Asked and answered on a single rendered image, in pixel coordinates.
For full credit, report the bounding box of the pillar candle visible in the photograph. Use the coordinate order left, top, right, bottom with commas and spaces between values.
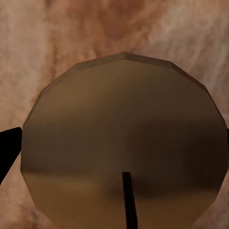
21, 52, 229, 229

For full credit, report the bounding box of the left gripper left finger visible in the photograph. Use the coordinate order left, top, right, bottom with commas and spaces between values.
0, 127, 22, 184

